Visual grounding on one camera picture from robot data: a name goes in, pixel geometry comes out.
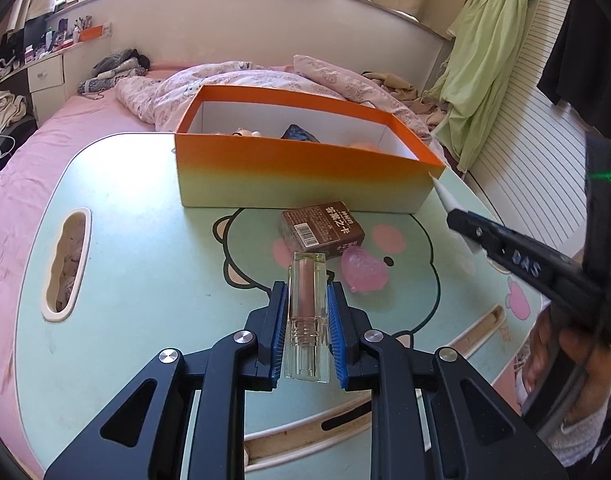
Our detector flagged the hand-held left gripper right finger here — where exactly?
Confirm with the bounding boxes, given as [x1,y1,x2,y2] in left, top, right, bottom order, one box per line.
[327,280,569,480]

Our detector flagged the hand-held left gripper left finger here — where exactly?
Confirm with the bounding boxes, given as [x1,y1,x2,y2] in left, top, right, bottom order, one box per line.
[43,280,289,480]

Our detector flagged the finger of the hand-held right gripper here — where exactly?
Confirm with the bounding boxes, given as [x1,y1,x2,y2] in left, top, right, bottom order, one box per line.
[446,209,506,261]

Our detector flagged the pink jelly toy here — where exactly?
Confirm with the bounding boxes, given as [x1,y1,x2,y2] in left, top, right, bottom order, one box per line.
[339,246,389,295]

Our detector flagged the brown card box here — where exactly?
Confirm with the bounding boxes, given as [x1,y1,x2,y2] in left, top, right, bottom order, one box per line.
[278,200,366,261]

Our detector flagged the orange cardboard box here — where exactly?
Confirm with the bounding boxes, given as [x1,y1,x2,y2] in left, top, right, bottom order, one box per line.
[174,85,446,215]

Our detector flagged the green cartoon desktop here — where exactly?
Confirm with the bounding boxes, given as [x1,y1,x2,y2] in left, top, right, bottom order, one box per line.
[13,132,551,480]

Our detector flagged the person's right hand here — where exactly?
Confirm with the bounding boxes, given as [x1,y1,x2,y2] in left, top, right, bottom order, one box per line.
[528,310,611,426]

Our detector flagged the white slatted radiator cover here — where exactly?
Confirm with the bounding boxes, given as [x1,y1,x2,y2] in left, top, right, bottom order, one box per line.
[465,0,601,261]

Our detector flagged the tan crumpled clothes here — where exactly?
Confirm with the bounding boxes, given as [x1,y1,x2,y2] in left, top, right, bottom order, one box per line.
[363,71,449,128]

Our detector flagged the light green hanging cloth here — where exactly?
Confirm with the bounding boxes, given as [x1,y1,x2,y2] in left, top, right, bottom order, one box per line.
[425,0,541,173]

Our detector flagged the black hanging garment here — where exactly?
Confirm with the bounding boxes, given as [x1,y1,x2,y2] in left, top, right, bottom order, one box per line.
[538,7,611,126]

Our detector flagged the pink floral quilt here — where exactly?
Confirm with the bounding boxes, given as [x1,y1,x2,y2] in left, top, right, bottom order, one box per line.
[116,54,443,161]

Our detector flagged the pink bed sheet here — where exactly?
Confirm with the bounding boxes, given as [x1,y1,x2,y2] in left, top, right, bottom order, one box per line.
[0,62,296,461]

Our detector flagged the gray knit clothes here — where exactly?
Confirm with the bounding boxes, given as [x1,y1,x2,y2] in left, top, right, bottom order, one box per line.
[78,48,151,95]

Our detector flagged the cream nightstand with drawer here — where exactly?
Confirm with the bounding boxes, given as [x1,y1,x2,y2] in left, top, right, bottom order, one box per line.
[26,55,66,93]

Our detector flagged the orange storage tray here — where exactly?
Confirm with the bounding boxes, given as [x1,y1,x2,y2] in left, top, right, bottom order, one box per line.
[80,22,114,41]

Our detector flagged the cream clothes pile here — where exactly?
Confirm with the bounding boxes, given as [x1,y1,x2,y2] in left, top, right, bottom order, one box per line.
[0,91,29,136]

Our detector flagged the row of cosmetic bottles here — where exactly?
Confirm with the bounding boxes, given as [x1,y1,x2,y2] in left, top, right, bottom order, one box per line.
[23,15,94,56]

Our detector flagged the white shelf unit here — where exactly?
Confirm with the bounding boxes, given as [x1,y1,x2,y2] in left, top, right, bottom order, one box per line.
[0,30,36,126]

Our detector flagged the black monitor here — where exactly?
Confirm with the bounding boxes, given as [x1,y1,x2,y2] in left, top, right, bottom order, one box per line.
[6,17,46,63]

